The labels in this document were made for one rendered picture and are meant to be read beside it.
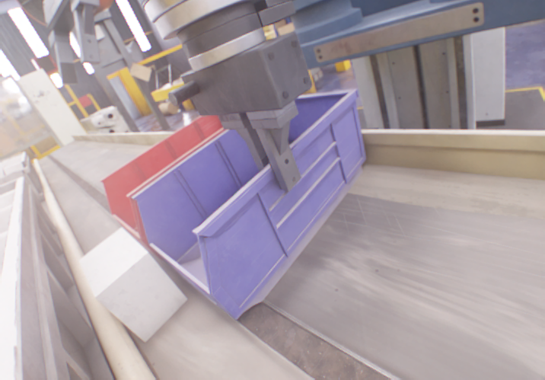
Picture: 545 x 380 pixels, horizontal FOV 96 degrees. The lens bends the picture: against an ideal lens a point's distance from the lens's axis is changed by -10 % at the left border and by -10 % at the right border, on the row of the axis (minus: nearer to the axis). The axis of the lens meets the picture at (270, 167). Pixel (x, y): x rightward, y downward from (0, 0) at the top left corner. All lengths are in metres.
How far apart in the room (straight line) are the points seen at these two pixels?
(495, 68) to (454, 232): 1.03
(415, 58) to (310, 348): 1.13
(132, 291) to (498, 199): 0.47
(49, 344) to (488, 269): 0.38
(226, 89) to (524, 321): 0.33
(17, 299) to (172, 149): 0.47
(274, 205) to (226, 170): 0.18
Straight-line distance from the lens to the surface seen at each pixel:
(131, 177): 0.63
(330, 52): 0.89
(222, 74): 0.26
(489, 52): 1.33
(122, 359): 0.40
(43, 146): 7.91
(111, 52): 5.50
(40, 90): 4.67
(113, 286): 0.38
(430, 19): 0.81
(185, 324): 0.41
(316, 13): 0.92
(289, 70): 0.23
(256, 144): 0.30
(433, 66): 1.27
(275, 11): 0.29
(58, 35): 0.67
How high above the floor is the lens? 1.03
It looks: 27 degrees down
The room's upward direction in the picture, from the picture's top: 24 degrees counter-clockwise
